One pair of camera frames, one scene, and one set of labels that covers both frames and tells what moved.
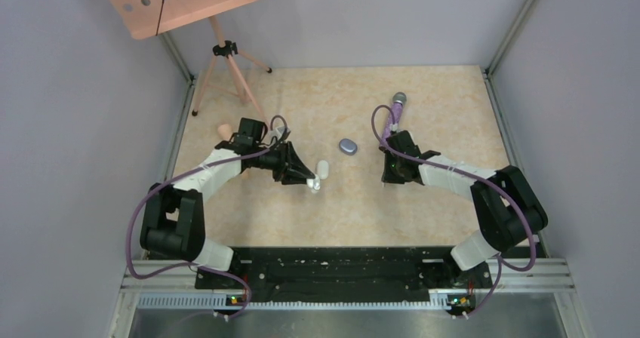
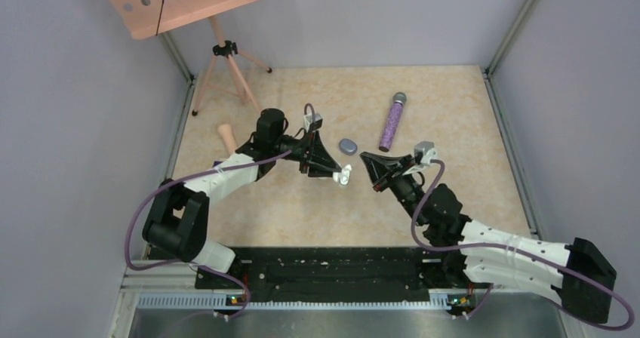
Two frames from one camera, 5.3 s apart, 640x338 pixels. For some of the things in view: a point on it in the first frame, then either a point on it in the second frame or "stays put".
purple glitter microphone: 398,99 stays put
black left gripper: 290,163 → 324,165
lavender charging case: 348,146 stays put
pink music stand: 152,4 stays put
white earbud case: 314,183 → 343,176
